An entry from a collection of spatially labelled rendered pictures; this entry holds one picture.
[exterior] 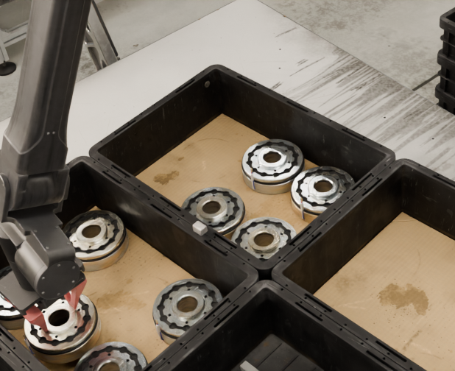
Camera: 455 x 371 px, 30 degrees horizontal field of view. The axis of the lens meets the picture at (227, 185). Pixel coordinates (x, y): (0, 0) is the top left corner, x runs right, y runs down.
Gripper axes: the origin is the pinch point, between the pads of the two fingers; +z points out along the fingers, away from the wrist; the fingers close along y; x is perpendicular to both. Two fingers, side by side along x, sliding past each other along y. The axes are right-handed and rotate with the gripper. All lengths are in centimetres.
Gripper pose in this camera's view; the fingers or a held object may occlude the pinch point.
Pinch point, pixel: (57, 314)
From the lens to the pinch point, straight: 120.5
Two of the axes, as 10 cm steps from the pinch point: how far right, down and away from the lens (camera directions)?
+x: -6.9, -4.6, 5.6
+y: 7.2, -5.5, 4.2
